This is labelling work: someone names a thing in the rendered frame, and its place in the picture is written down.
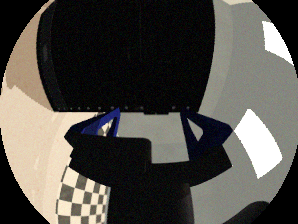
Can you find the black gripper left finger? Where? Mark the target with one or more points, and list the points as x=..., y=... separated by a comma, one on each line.
x=92, y=125

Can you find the black metal rack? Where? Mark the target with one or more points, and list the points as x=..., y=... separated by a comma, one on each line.
x=81, y=64

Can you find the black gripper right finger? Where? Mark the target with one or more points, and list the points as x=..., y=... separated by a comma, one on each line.
x=215, y=132

